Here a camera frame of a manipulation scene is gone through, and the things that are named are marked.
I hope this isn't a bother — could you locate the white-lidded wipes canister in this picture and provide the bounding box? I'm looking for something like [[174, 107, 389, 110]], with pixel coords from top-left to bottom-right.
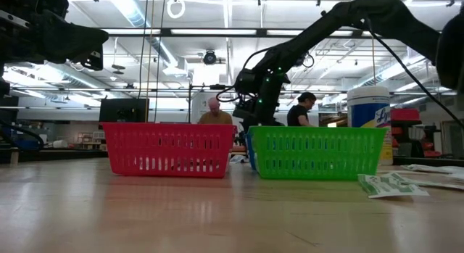
[[347, 86, 394, 166]]

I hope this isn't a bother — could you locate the black stand frame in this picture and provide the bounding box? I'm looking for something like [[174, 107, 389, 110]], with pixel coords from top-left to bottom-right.
[[187, 84, 247, 125]]

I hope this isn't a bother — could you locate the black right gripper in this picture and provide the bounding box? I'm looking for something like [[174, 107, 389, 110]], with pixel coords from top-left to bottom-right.
[[233, 99, 286, 133]]

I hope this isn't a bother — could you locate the silver ceiling duct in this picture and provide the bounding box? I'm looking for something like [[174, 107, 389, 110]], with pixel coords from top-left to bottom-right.
[[104, 0, 178, 67]]

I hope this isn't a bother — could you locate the red plastic basket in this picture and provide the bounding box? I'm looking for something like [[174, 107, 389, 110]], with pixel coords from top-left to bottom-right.
[[100, 122, 237, 179]]

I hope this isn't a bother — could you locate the black ceiling camera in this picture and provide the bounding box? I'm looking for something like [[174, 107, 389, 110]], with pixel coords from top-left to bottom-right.
[[202, 49, 218, 66]]

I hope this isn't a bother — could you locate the blue plastic basket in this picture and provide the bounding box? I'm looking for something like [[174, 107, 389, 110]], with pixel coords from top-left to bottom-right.
[[245, 131, 257, 171]]

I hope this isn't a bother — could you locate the green plastic basket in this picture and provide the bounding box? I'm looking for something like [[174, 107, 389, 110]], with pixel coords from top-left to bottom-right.
[[248, 125, 388, 181]]

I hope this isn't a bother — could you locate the black ceiling light rail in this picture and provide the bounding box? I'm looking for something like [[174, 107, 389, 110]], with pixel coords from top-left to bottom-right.
[[103, 27, 374, 39]]

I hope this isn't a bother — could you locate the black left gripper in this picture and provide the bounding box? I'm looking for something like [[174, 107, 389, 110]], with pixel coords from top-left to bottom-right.
[[0, 0, 109, 72]]

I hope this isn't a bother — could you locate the white bandage wrapper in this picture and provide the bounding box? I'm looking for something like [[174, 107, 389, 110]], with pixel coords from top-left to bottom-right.
[[400, 164, 464, 175]]

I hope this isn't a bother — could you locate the white hanging ring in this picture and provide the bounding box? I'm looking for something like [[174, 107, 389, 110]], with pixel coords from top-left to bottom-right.
[[166, 0, 186, 20]]

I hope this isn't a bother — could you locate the black monitor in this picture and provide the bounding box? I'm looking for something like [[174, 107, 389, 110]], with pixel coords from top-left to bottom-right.
[[98, 98, 150, 124]]

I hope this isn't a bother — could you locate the black hanging cable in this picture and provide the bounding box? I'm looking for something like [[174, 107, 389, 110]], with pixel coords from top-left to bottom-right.
[[154, 0, 167, 123], [136, 0, 150, 100]]

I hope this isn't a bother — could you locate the person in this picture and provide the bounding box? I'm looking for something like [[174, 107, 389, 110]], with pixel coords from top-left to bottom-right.
[[197, 96, 233, 125], [286, 92, 317, 128]]

